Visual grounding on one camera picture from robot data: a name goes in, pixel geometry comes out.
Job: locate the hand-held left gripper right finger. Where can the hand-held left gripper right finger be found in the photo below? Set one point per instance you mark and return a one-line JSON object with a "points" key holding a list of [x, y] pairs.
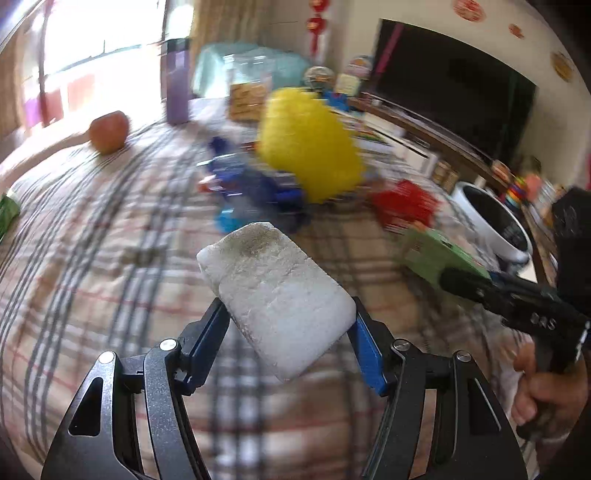
{"points": [[367, 344]]}

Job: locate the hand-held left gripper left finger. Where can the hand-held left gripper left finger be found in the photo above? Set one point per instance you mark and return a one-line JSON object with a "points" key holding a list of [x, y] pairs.
{"points": [[210, 341]]}

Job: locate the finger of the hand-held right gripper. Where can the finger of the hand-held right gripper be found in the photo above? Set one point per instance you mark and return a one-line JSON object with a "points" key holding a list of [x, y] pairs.
{"points": [[466, 284]]}

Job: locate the green box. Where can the green box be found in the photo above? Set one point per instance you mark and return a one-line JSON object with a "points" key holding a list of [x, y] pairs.
{"points": [[434, 258]]}

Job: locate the white trash bin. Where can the white trash bin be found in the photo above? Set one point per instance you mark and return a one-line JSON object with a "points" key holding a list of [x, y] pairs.
{"points": [[496, 226]]}

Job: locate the white foam block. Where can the white foam block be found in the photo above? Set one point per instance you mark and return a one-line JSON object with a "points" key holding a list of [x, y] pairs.
{"points": [[277, 295]]}

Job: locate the yellow foam fruit net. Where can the yellow foam fruit net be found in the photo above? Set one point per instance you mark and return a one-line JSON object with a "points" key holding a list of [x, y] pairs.
{"points": [[309, 143]]}

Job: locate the person's right forearm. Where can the person's right forearm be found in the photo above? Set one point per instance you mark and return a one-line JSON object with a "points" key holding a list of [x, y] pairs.
{"points": [[570, 443]]}

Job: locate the person's right hand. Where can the person's right hand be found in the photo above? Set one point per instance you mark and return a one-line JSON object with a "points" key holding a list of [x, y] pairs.
{"points": [[549, 392]]}

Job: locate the red crinkled wrapper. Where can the red crinkled wrapper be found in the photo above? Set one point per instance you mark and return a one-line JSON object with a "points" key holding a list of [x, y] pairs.
{"points": [[404, 203]]}

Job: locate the blue plastic wrapper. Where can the blue plastic wrapper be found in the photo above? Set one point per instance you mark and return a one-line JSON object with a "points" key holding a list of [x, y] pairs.
{"points": [[249, 180]]}

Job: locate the black television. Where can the black television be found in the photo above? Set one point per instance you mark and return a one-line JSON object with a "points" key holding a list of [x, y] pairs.
{"points": [[452, 87]]}

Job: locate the red apple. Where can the red apple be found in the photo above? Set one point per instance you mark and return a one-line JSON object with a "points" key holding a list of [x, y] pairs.
{"points": [[108, 131]]}

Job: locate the green toy cash register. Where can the green toy cash register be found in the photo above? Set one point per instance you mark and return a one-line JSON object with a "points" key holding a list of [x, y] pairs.
{"points": [[347, 83]]}

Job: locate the green snack bag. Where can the green snack bag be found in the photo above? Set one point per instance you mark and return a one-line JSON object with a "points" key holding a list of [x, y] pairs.
{"points": [[7, 217]]}

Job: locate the clear snack jar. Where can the clear snack jar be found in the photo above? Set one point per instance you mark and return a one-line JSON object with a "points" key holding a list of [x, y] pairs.
{"points": [[247, 94]]}

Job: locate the ferris wheel toy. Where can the ferris wheel toy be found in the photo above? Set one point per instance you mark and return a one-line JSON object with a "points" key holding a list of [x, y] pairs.
{"points": [[318, 77]]}

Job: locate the purple bottle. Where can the purple bottle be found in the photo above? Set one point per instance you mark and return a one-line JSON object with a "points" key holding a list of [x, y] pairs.
{"points": [[177, 87]]}

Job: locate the teal dust cover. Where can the teal dust cover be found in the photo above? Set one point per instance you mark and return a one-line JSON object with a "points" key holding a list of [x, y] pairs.
{"points": [[210, 64]]}

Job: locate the beige curtain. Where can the beige curtain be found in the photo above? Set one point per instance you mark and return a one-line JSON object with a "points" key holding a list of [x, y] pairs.
{"points": [[207, 18]]}

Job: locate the red knot wall hanging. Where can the red knot wall hanging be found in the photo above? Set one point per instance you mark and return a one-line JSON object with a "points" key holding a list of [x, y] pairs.
{"points": [[316, 23]]}

